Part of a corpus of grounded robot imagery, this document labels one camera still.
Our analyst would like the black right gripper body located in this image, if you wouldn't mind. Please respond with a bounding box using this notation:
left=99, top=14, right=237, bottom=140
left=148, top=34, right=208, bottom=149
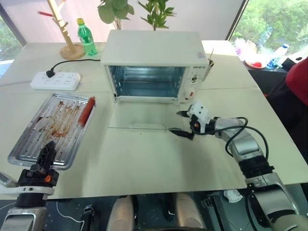
left=189, top=114, right=205, bottom=135

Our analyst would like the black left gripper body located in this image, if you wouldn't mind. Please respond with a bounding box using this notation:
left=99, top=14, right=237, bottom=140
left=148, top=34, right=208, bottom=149
left=18, top=164, right=60, bottom=188

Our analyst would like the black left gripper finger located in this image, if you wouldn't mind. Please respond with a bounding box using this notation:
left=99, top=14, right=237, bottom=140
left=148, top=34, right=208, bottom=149
left=36, top=144, right=50, bottom=172
left=47, top=140, right=57, bottom=173

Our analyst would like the silver metal baking tray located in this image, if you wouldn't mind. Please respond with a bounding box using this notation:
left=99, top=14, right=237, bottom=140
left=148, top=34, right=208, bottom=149
left=7, top=92, right=97, bottom=171

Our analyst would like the glass toaster oven door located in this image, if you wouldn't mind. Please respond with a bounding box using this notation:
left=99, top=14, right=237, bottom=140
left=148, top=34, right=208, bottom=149
left=108, top=98, right=191, bottom=132

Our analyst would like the red sausage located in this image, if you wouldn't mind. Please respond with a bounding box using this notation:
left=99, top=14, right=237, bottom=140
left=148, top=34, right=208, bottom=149
left=77, top=96, right=96, bottom=127

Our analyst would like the white toaster oven body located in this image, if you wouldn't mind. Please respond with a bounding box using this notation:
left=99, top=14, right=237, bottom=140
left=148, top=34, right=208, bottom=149
left=100, top=29, right=209, bottom=103

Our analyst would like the white power strip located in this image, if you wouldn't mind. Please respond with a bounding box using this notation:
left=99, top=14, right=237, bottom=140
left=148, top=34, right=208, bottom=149
left=29, top=71, right=82, bottom=91

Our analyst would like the crumpled white paper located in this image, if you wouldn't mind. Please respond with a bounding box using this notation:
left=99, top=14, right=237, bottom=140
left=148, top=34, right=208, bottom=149
left=223, top=189, right=244, bottom=202

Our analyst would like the beige rounded robot leg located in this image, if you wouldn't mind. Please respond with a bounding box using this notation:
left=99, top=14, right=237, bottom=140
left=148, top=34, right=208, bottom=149
left=106, top=194, right=135, bottom=231
left=174, top=192, right=207, bottom=231

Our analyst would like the plate with red item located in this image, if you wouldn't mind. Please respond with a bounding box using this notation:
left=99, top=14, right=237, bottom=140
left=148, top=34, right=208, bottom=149
left=244, top=59, right=267, bottom=71

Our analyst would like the purple and white flower bunch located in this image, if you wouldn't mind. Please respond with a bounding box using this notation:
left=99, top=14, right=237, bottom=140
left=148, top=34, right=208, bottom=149
left=234, top=38, right=257, bottom=61

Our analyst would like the blue and white wrapper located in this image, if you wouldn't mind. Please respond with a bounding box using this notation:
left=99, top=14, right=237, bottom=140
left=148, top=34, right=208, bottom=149
left=266, top=57, right=283, bottom=70

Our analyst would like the person in red top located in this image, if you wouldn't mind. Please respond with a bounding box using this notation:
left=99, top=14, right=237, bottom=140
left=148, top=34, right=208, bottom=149
left=264, top=56, right=308, bottom=135

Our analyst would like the green pointed-leaf potted plant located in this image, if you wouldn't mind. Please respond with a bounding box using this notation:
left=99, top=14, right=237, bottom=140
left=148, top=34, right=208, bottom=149
left=137, top=0, right=177, bottom=31

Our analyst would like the wooden mug tree stand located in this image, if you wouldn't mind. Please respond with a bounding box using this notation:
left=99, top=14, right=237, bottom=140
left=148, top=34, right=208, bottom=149
left=37, top=0, right=86, bottom=61

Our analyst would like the white bottle with blue cap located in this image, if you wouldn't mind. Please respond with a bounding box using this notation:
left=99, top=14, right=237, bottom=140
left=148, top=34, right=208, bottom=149
left=274, top=43, right=290, bottom=61

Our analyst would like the black box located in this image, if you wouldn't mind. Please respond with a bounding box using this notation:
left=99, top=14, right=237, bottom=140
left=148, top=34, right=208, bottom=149
left=281, top=55, right=304, bottom=72

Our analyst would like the green plastic soda bottle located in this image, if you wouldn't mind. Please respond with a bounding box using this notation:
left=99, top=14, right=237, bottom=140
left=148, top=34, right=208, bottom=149
left=77, top=18, right=98, bottom=57

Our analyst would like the green round-leaf potted plant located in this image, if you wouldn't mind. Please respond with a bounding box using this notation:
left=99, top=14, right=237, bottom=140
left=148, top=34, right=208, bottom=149
left=97, top=0, right=135, bottom=31

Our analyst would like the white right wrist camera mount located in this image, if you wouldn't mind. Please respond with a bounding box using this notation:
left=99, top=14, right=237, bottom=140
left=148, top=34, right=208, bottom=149
left=188, top=101, right=210, bottom=134

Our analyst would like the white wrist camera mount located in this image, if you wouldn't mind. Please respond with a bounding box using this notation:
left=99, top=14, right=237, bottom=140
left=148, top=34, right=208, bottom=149
left=0, top=171, right=55, bottom=201
left=188, top=101, right=210, bottom=134

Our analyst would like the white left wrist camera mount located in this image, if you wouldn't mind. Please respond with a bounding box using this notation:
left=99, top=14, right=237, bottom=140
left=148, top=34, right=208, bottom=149
left=0, top=171, right=55, bottom=201

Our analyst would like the thin white floor cable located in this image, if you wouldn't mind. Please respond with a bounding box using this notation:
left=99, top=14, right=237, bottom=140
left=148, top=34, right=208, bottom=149
left=56, top=201, right=85, bottom=231

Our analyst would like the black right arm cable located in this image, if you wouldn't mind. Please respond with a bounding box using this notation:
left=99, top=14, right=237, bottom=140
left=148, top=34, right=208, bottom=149
left=225, top=116, right=270, bottom=160

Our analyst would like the black plug with cable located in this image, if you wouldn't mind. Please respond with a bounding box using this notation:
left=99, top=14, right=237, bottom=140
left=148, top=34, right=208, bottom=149
left=45, top=59, right=102, bottom=79

